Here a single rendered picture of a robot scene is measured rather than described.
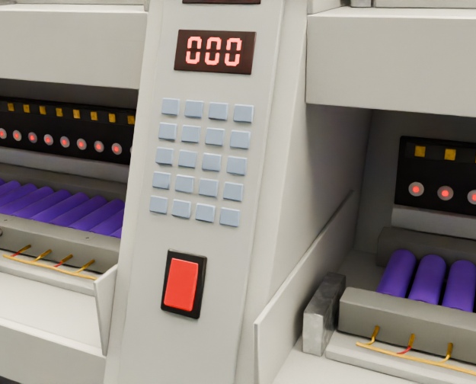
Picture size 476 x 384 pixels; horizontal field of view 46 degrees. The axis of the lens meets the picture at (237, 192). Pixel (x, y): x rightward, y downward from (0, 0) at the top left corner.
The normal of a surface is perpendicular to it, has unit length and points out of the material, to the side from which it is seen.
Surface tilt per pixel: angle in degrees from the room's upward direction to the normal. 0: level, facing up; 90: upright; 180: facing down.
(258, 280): 90
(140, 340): 90
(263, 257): 90
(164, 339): 90
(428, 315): 21
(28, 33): 110
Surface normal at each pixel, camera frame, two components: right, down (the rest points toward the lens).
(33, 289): -0.02, -0.93
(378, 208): -0.40, 0.00
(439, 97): -0.42, 0.34
